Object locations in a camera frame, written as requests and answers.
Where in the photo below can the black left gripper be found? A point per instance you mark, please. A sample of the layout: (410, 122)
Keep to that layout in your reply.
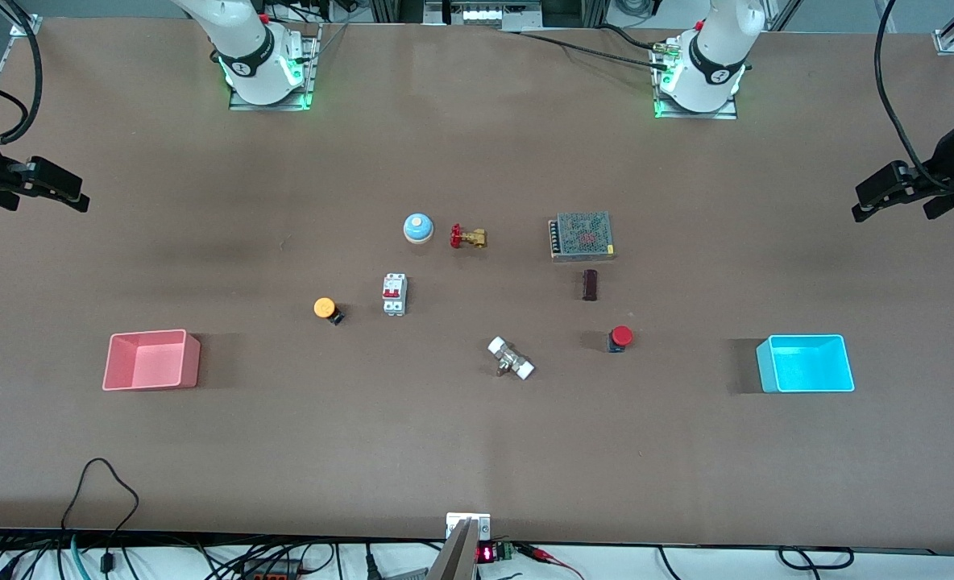
(946, 158)

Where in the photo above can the yellow push button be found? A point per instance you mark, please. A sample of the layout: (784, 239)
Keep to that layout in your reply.
(325, 308)

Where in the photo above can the red push button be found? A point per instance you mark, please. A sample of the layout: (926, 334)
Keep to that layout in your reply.
(621, 337)

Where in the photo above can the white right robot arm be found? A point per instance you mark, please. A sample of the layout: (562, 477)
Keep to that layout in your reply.
(255, 48)

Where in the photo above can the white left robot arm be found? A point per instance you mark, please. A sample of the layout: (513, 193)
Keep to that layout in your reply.
(715, 48)

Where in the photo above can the cyan plastic box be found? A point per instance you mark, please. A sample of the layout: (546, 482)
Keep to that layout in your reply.
(806, 365)

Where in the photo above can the pink plastic box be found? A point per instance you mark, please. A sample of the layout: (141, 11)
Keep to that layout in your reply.
(152, 362)

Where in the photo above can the metal mesh power supply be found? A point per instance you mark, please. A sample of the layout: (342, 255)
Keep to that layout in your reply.
(582, 236)

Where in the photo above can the dark brown rectangular block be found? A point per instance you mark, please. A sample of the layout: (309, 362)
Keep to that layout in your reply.
(590, 284)

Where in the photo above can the white circuit breaker red switches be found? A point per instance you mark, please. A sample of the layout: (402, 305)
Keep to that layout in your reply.
(394, 294)

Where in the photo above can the blue round bell button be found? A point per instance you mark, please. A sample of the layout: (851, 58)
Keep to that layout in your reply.
(417, 228)

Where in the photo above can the white-ended metal pipe fitting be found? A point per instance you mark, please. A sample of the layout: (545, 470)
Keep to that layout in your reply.
(511, 358)

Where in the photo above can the black power strip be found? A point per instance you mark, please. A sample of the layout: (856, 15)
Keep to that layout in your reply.
(271, 569)

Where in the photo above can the red LED display module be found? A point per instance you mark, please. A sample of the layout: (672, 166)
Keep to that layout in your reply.
(489, 553)

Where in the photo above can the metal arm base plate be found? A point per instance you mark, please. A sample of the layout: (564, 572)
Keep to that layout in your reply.
(696, 114)
(309, 76)

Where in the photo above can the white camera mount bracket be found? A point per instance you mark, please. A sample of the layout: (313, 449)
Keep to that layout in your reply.
(454, 524)

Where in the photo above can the grey camera mount bar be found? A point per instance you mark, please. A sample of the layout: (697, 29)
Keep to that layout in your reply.
(454, 556)

